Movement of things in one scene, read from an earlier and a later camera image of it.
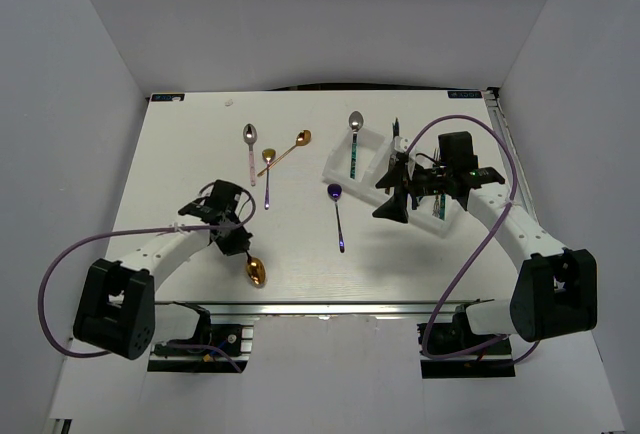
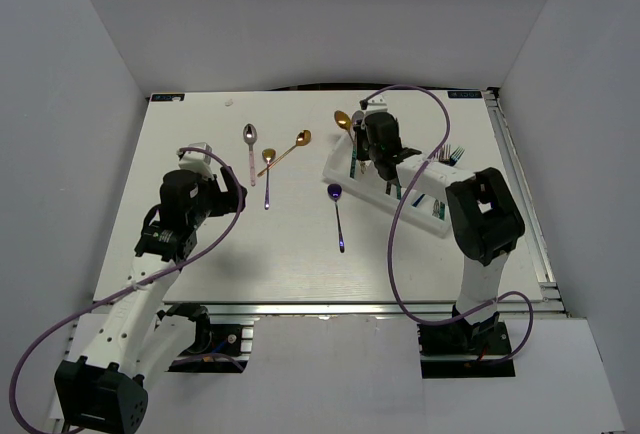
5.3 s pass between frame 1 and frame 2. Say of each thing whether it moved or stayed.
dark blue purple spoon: stayed
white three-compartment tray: stayed
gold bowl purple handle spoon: stayed
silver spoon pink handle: stayed
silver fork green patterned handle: moved
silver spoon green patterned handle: stayed
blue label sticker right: stayed
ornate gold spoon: moved
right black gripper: moved
